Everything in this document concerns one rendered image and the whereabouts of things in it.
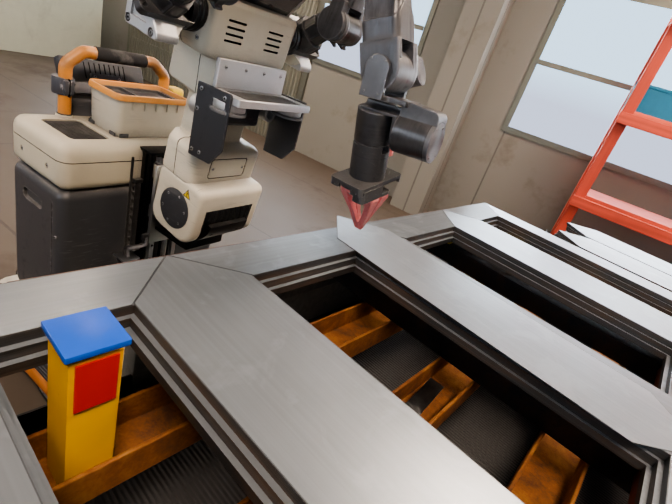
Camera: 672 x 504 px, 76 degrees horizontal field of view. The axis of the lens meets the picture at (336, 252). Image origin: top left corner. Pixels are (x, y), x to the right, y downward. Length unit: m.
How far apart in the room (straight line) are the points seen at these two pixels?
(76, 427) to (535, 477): 0.67
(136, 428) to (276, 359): 0.23
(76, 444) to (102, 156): 0.84
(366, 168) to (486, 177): 3.55
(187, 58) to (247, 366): 0.79
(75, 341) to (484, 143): 3.92
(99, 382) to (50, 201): 0.85
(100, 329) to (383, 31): 0.49
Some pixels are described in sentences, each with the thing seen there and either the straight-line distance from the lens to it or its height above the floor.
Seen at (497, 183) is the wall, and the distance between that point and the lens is 4.16.
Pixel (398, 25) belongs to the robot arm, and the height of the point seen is 1.24.
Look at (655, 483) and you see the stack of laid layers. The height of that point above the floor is 0.84.
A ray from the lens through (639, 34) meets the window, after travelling 4.10.
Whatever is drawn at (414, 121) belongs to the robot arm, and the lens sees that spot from 0.61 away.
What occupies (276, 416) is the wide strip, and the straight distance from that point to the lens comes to 0.46.
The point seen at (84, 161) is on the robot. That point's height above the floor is 0.77.
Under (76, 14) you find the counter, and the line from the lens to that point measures 7.15.
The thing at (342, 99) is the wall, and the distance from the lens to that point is 4.76.
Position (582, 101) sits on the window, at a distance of 4.05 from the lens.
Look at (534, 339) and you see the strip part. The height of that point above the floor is 0.85.
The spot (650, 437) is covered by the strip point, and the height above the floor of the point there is 0.85.
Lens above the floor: 1.19
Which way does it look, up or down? 25 degrees down
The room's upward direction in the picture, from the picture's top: 18 degrees clockwise
